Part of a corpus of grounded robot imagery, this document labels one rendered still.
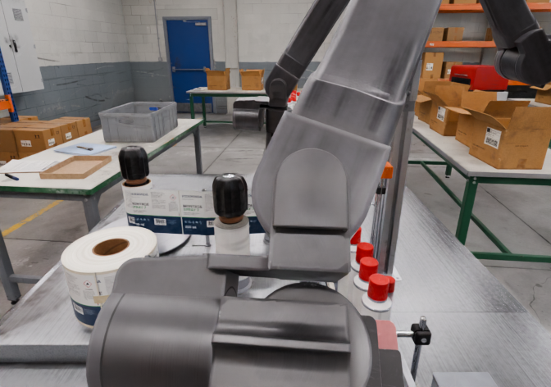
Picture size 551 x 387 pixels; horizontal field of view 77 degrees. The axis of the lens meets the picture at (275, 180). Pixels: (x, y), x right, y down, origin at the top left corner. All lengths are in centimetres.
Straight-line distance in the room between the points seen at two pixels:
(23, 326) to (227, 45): 796
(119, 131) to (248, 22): 610
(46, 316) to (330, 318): 87
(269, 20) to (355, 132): 832
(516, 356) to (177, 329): 88
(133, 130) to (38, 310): 195
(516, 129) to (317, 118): 228
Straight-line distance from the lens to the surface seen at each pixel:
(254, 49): 851
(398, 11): 24
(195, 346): 17
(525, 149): 252
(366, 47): 22
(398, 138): 93
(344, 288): 85
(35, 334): 96
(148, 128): 276
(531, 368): 98
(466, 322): 102
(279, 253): 15
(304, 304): 17
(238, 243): 84
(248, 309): 17
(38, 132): 453
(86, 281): 84
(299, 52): 73
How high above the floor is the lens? 145
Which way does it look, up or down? 20 degrees down
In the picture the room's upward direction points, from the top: straight up
